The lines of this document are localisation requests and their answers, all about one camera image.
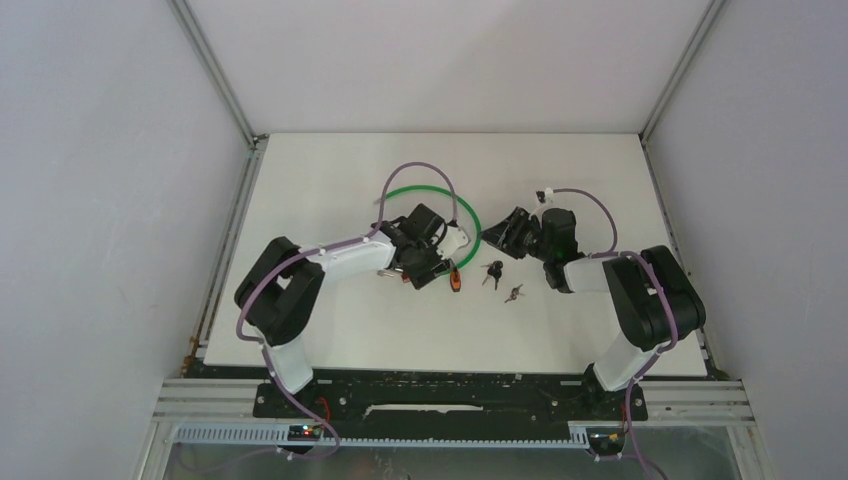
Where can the silver keys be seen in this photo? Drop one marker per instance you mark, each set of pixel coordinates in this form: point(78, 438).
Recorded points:
point(515, 293)

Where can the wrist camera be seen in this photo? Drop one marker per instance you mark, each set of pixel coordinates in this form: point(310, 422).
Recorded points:
point(450, 240)
point(544, 197)

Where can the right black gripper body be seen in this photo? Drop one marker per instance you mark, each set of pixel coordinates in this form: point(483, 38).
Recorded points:
point(527, 238)

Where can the black key bunch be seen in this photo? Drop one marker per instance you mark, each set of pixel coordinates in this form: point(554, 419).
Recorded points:
point(494, 273)

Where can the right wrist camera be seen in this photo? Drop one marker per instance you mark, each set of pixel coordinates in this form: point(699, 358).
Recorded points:
point(544, 197)

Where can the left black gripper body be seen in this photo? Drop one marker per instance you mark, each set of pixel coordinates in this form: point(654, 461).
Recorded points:
point(426, 263)

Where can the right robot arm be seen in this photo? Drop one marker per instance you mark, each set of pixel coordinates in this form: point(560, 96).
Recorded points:
point(655, 304)

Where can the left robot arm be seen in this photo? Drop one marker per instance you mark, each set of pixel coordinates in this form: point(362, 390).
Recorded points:
point(279, 293)

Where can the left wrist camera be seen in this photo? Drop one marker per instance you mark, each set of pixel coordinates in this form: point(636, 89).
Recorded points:
point(450, 240)

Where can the green cable lock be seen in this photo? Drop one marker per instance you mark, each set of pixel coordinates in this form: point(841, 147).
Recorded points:
point(475, 237)

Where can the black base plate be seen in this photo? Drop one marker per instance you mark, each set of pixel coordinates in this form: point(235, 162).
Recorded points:
point(488, 407)

